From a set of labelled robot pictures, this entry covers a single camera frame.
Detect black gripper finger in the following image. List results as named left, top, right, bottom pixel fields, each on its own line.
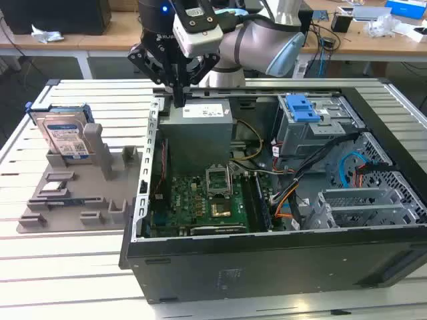
left=178, top=54, right=222, bottom=108
left=127, top=42, right=180, bottom=108

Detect hard disk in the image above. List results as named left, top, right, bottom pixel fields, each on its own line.
left=25, top=102, right=95, bottom=165

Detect blue empty disk carrier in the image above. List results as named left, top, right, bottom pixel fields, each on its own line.
left=286, top=95, right=321, bottom=123

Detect metal disk bay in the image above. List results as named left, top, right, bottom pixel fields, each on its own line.
left=305, top=186, right=427, bottom=229

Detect grey power supply unit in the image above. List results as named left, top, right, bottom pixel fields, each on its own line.
left=158, top=98, right=234, bottom=167

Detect metal socket cover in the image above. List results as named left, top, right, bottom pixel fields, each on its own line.
left=205, top=165, right=233, bottom=197

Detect large black box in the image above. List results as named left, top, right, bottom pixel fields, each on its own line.
left=0, top=0, right=113, bottom=36

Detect crumpled white plastic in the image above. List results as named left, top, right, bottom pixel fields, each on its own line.
left=31, top=23, right=65, bottom=44

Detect metal drive cage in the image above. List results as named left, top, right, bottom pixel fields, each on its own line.
left=276, top=95, right=366, bottom=167

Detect green motherboard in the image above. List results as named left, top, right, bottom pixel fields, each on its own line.
left=148, top=173, right=271, bottom=234

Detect CPU socket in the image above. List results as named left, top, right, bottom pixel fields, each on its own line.
left=209, top=196, right=233, bottom=217

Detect grey parts rack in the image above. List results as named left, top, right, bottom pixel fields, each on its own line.
left=16, top=123, right=146, bottom=234

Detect black RAM slot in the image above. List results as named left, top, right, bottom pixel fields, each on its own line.
left=242, top=175, right=258, bottom=233
left=255, top=175, right=272, bottom=231

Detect small black box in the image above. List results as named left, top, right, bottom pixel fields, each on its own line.
left=331, top=13, right=353, bottom=33

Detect RAM stick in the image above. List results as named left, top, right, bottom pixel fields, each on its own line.
left=29, top=198, right=103, bottom=205

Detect black graphics card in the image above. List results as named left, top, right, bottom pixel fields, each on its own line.
left=189, top=225, right=250, bottom=235

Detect clear plastic bags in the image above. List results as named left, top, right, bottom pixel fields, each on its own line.
left=363, top=15, right=401, bottom=37

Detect black open PC case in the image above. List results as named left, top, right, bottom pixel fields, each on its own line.
left=119, top=77, right=427, bottom=306

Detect blue cardboard box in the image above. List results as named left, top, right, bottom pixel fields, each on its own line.
left=385, top=0, right=422, bottom=17

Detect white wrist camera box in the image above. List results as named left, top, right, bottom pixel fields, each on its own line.
left=172, top=0, right=224, bottom=58

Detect yellow and black wires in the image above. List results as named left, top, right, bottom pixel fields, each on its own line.
left=233, top=119, right=265, bottom=161

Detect black cable bundle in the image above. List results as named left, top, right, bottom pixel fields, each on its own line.
left=292, top=131, right=363, bottom=183

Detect orange wire bundle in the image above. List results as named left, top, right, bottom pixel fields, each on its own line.
left=274, top=188, right=302, bottom=220

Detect blue wire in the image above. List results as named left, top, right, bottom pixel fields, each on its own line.
left=338, top=149, right=368, bottom=190

